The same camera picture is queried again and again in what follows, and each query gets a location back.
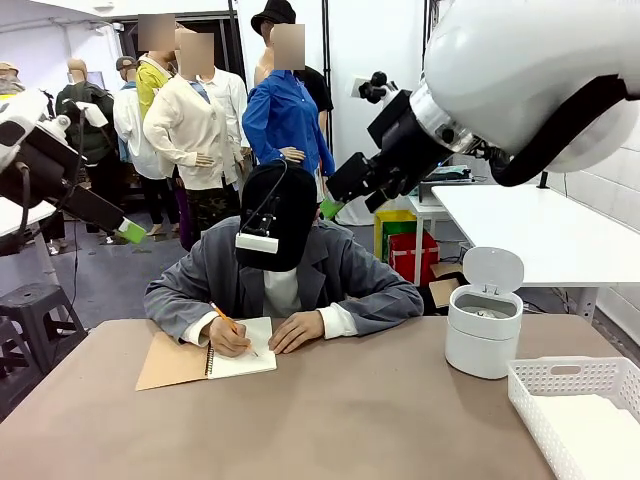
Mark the grey tray with teal items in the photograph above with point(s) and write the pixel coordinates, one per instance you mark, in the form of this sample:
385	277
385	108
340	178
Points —
440	175

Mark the person's right forearm grey sleeve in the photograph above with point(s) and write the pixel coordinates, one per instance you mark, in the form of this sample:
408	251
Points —
175	315

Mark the white shirt beige trousers mannequin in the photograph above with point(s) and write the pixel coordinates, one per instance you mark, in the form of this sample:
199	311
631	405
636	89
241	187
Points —
235	105

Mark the yellow pencil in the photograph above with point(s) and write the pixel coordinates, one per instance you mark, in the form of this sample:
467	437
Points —
220	312

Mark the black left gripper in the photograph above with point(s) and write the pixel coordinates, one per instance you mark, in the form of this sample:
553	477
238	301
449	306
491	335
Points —
45	167

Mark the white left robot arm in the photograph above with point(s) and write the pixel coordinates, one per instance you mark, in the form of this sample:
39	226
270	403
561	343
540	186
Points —
22	107

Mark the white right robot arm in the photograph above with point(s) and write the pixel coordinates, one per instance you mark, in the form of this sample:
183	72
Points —
500	50

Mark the tan hat mannequin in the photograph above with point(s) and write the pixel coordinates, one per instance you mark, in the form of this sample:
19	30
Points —
9	75

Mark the black plastic stool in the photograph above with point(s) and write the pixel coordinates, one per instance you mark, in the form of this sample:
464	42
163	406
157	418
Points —
30	297
10	360

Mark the head-mounted camera white box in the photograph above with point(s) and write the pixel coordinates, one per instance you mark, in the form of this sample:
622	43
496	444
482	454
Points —
256	243

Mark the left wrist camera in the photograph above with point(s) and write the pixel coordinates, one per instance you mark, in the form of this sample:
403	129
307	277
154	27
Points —
95	114

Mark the green bag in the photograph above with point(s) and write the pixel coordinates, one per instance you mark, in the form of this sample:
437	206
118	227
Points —
400	227

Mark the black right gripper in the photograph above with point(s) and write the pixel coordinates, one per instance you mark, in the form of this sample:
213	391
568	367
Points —
400	135

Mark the white perforated plastic basket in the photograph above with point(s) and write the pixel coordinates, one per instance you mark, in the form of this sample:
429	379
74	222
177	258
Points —
530	415

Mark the black clamp-mounted camera pole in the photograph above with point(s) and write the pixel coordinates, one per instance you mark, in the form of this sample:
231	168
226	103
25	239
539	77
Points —
543	181

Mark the grey cap white shirt mannequin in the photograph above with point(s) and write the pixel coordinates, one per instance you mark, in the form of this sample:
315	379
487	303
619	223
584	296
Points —
130	125

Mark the yellow shirt mannequin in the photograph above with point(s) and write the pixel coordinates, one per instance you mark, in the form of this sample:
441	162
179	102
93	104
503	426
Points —
150	82

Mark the white lidded trash bin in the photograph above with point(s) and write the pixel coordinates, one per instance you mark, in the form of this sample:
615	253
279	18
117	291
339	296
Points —
480	345

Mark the yellow bag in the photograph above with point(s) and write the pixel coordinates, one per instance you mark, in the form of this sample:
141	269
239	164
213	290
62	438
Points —
395	216

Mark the small white table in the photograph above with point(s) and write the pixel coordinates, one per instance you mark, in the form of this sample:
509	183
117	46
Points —
425	210

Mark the black hat mannequin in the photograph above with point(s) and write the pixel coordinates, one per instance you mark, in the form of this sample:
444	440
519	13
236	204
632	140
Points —
272	12

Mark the blue shirt mannequin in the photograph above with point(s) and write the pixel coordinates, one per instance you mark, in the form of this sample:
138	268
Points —
280	115

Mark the cream cardigan mannequin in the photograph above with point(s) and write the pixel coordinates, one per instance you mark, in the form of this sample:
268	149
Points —
185	125

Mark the person's left hand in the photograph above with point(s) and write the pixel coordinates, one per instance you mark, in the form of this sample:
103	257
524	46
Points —
300	330

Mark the person's right hand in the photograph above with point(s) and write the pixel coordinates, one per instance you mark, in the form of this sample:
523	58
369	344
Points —
227	340

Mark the person in grey jacket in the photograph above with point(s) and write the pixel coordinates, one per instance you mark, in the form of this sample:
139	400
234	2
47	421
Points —
330	260

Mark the black cap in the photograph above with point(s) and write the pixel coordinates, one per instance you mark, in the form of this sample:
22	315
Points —
275	200

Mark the black stand pole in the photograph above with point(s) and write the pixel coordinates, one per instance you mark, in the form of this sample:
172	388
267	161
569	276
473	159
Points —
327	50
232	30
430	15

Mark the brown cardboard box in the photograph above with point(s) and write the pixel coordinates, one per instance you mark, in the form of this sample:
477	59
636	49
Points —
442	292

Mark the spiral notebook brown cover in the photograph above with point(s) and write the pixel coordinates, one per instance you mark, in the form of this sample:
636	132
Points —
170	365

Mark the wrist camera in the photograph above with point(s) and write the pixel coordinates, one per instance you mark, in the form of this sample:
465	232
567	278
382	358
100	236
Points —
95	114
385	95

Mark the white undershirt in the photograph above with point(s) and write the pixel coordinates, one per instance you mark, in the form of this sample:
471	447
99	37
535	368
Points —
282	295

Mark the person's left forearm grey sleeve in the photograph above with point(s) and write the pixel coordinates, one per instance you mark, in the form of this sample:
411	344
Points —
375	315

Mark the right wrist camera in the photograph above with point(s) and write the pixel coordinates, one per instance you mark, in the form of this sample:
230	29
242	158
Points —
385	95

